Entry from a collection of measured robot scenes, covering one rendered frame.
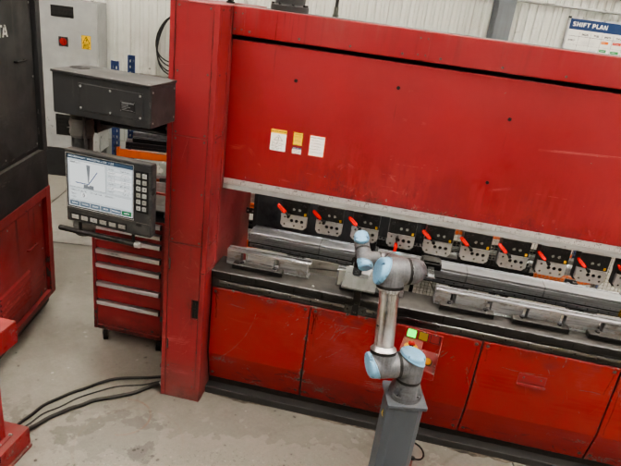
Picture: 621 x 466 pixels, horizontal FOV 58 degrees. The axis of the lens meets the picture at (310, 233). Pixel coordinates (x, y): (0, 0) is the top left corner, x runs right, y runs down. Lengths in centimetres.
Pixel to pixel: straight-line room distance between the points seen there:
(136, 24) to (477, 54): 515
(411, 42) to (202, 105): 106
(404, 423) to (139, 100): 185
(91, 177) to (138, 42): 467
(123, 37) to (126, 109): 480
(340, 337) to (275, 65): 155
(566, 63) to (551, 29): 476
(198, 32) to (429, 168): 133
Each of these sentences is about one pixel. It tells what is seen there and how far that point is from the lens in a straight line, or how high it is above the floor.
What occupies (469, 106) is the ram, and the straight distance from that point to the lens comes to 295.
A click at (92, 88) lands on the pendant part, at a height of 189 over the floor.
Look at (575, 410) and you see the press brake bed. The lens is 360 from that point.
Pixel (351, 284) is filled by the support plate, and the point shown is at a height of 100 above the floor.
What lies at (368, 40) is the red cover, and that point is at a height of 222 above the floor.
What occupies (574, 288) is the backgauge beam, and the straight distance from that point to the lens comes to 371.
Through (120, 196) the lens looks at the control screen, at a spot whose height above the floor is 142.
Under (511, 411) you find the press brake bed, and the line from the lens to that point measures 356.
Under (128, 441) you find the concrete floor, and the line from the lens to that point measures 348.
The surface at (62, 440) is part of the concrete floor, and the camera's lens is 355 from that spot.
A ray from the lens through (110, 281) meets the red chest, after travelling 397.
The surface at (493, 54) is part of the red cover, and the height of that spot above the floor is 224.
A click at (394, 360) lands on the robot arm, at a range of 252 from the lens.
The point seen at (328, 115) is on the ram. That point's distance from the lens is 298.
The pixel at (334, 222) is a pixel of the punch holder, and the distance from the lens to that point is 312.
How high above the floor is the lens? 237
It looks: 22 degrees down
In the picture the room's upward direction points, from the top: 8 degrees clockwise
